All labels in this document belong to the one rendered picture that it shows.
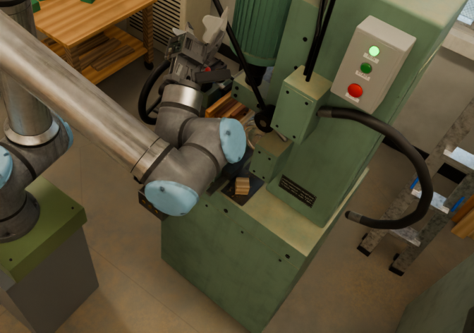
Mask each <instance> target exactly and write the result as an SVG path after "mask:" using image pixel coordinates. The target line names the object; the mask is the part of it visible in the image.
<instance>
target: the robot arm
mask: <svg viewBox="0 0 474 333"><path fill-rule="evenodd" d="M228 16H229V8H228V7H226V8H225V9H224V12H223V13H222V15H221V18H218V17H214V16H210V15H206V16H205V17H204V18H203V20H202V23H203V25H204V27H205V29H206V30H205V33H204V35H203V37H202V40H203V41H204V42H205V43H208V44H204V43H202V42H201V41H199V40H198V38H196V37H195V36H194V34H193V30H194V29H193V27H192V26H191V24H190V23H189V22H187V23H186V27H185V31H183V30H179V29H177V28H173V29H172V31H173V33H174V34H175V35H176V36H175V37H172V38H169V41H168V44H167V48H166V53H165V56H164V58H165V59H167V60H168V61H170V62H171V65H170V68H169V73H168V75H164V77H163V81H164V82H165V83H168V84H169V85H166V86H165V87H164V92H163V95H162V100H161V104H160V108H159V113H158V116H157V122H156V125H155V128H154V132H152V131H151V130H150V129H149V128H148V127H147V126H145V125H144V124H143V123H141V122H140V121H139V120H137V119H136V118H135V117H134V116H133V115H131V114H130V113H129V112H127V111H126V110H125V109H124V108H123V107H122V106H120V105H119V104H118V103H116V102H115V101H114V100H113V99H112V98H110V97H109V96H108V95H106V94H105V93H104V92H102V91H101V90H100V89H99V88H98V87H97V86H95V85H94V84H93V83H91V82H90V81H89V80H88V79H87V78H85V77H84V76H83V75H81V74H80V73H79V72H77V71H76V70H75V69H74V68H73V67H72V66H70V65H69V64H68V63H66V62H65V61H64V60H63V59H62V58H61V57H59V56H58V55H57V54H55V53H54V52H53V51H52V50H51V49H49V48H48V47H47V46H45V45H44V44H43V43H41V42H40V41H39V40H38V38H37V31H36V27H35V19H34V14H33V10H32V2H31V0H0V92H1V96H2V99H3V101H4V106H5V109H6V113H7V118H6V120H5V121H4V133H5V137H4V138H2V139H1V140H0V243H8V242H11V241H15V240H17V239H19V238H21V237H23V236H24V235H26V234H27V233H29V232H30V231H31V230H32V229H33V227H34V226H35V225H36V223H37V221H38V219H39V217H40V207H39V204H38V202H37V200H36V198H35V197H34V196H33V195H32V194H31V193H29V192H28V191H26V190H25V188H26V187H27V186H29V185H30V184H31V183H32V182H33V181H34V180H35V179H36V178H37V177H38V176H39V175H41V174H42V173H43V172H44V171H45V170H46V169H48V168H49V167H50V166H51V165H52V164H53V163H54V162H55V161H56V160H57V159H58V158H59V157H61V156H62V155H64V154H65V153H66V152H67V151H68V149H69V148H70V147H71V145H72V144H73V133H72V130H71V128H70V126H69V125H68V124H70V125H71V126H72V127H74V129H76V130H77V131H78V132H80V133H81V134H82V135H84V136H85V137H86V138H87V139H88V140H90V141H91V142H92V143H94V144H95V145H96V146H97V147H99V148H100V149H101V150H103V151H104V152H105V153H107V154H108V155H109V156H110V157H111V158H113V159H114V160H115V161H117V162H118V163H119V164H120V165H121V166H123V167H124V168H125V169H127V170H128V171H129V172H130V173H132V174H133V175H134V176H136V177H137V178H138V180H139V182H141V183H142V184H143V185H145V197H146V198H147V200H148V201H149V202H150V203H152V205H153V206H154V207H155V208H157V209H158V210H159V211H161V212H163V213H165V214H169V215H172V216H183V215H185V214H187V213H189V211H190V210H191V209H192V208H193V206H194V205H196V204H197V203H198V201H199V199H200V197H201V195H202V194H203V193H204V192H205V190H206V189H207V187H208V186H209V184H211V182H212V181H213V179H214V178H215V176H216V175H218V173H219V172H220V171H221V169H222V168H223V167H224V165H225V163H227V162H229V163H232V164H233V163H235V162H239V161H240V160H241V159H242V157H243V155H244V153H245V147H246V136H245V131H244V128H243V126H242V124H241V123H240V122H239V121H238V120H236V119H229V118H226V117H223V118H199V114H200V108H201V105H202V99H203V95H202V93H201V92H200V89H201V87H200V86H199V84H203V83H213V82H216V83H223V82H224V81H225V80H227V79H231V71H230V69H223V68H217V69H215V70H214V71H205V69H206V68H207V66H208V65H209V63H210V62H211V60H212V58H213V56H214V55H215V54H216V53H217V51H218V50H219V48H220V46H221V42H222V40H223V38H224V35H225V30H226V26H227V21H228ZM203 71H205V72H203ZM63 120H64V121H66V122H64V121H63Z"/></svg>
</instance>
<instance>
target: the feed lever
mask: <svg viewBox="0 0 474 333"><path fill-rule="evenodd" d="M213 2H214V5H215V7H216V9H217V12H218V14H219V16H220V18H221V15H222V13H223V12H224V10H223V8H222V6H221V4H220V2H219V0H213ZM226 32H227V34H228V36H229V39H230V40H231V43H232V45H233V48H234V49H235V51H236V54H237V56H238V59H239V61H240V63H241V65H242V67H243V70H244V71H245V74H246V76H247V78H248V81H249V83H250V85H251V88H252V89H253V92H254V94H255V96H256V98H257V101H258V103H259V105H260V108H261V110H260V111H259V112H258V113H256V115H255V117H254V121H255V125H256V126H257V127H258V128H259V129H260V130H261V131H263V132H265V133H270V132H272V131H273V130H274V129H273V128H272V127H270V125H271V122H272V117H273V115H274V110H275V108H276V106H274V105H272V104H268V105H266V106H265V103H264V101H263V99H262V96H261V94H260V91H259V90H258V88H257V85H256V83H255V80H254V78H253V76H252V73H251V72H250V69H249V67H248V65H247V63H246V60H245V58H244V55H243V53H242V51H241V48H240V47H239V45H238V42H237V40H236V37H235V35H234V33H233V30H232V29H231V26H230V24H229V22H228V21H227V26H226ZM274 131H275V132H276V134H277V135H278V136H279V137H280V138H281V139H282V140H283V141H284V142H287V141H288V138H287V137H286V136H285V135H282V134H281V133H280V132H278V131H276V130H274Z"/></svg>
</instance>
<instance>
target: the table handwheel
mask: <svg viewBox="0 0 474 333"><path fill-rule="evenodd" d="M170 65H171V62H170V61H168V60H167V59H166V60H164V61H163V62H161V63H160V64H159V65H158V66H157V67H156V68H155V69H154V70H153V72H152V73H151V74H150V76H149V77H148V79H147V80H146V82H145V84H144V85H143V87H142V90H141V93H140V96H139V100H138V113H139V116H140V118H141V119H142V121H143V122H144V123H146V124H148V125H156V122H157V117H156V118H151V117H149V116H148V115H149V114H150V113H151V112H152V110H153V109H154V108H155V107H156V106H157V105H158V104H159V103H160V102H161V100H162V95H163V92H164V87H165V86H166V85H169V84H168V83H165V82H164V83H162V84H161V85H160V86H159V89H158V93H159V95H160V96H159V97H158V98H157V100H156V101H155V102H154V103H153V104H152V105H151V106H150V107H149V108H148V109H147V110H146V104H147V98H148V95H149V93H150V90H151V89H152V86H153V85H154V83H155V82H156V80H157V79H158V77H159V76H160V75H161V74H162V73H163V72H164V71H165V70H166V69H167V68H170Z"/></svg>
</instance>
